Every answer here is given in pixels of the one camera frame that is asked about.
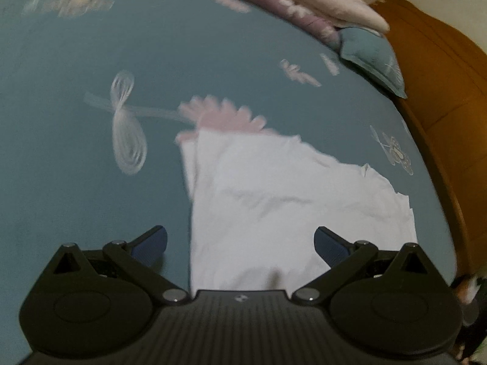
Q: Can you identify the white printed long-sleeved shirt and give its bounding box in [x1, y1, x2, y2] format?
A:
[181, 128, 420, 294]

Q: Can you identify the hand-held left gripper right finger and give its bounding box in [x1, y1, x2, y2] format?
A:
[291, 226, 437, 306]

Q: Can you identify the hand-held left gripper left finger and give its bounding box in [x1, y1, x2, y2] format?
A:
[51, 225, 191, 306]

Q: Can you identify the teal floral pillow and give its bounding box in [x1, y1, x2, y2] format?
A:
[338, 26, 408, 100]

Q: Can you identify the wooden headboard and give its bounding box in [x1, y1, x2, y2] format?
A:
[366, 0, 487, 276]

